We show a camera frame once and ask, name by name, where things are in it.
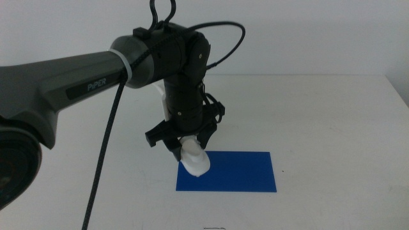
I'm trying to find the thin smooth black cable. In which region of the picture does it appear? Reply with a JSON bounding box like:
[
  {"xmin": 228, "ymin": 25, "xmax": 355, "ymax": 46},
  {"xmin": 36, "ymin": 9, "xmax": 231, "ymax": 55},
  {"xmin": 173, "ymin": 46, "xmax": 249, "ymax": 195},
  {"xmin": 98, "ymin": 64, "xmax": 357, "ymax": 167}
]
[{"xmin": 188, "ymin": 20, "xmax": 247, "ymax": 71}]

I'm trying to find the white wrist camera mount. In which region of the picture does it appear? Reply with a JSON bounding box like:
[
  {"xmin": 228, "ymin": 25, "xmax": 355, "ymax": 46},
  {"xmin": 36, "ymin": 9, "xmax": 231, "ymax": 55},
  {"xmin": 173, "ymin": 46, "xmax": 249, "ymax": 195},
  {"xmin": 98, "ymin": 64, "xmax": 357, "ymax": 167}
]
[{"xmin": 152, "ymin": 82, "xmax": 171, "ymax": 123}]

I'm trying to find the white sandal with coloured straps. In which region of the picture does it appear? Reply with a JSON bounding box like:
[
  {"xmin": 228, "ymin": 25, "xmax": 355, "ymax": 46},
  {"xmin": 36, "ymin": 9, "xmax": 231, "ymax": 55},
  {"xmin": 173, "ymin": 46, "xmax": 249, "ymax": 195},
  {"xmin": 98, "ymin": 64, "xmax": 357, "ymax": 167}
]
[{"xmin": 178, "ymin": 134, "xmax": 212, "ymax": 178}]

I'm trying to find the black braided cable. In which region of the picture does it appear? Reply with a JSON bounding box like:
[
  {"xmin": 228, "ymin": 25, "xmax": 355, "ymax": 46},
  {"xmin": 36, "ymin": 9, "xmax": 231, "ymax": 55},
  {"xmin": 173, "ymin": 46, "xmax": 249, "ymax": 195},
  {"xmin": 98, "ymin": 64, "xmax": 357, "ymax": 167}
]
[{"xmin": 81, "ymin": 0, "xmax": 178, "ymax": 230}]

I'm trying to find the blue rectangular mat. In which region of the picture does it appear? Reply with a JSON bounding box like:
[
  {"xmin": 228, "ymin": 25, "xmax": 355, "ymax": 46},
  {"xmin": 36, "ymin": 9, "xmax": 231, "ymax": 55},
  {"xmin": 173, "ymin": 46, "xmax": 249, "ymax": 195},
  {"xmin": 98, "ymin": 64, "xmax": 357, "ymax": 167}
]
[{"xmin": 176, "ymin": 151, "xmax": 278, "ymax": 193}]

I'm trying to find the white zip tie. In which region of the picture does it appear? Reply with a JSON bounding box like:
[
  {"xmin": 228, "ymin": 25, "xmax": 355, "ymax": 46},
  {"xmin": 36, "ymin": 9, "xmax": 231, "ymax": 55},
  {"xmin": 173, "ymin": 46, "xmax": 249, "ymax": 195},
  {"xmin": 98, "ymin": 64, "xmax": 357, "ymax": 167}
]
[{"xmin": 109, "ymin": 48, "xmax": 133, "ymax": 82}]

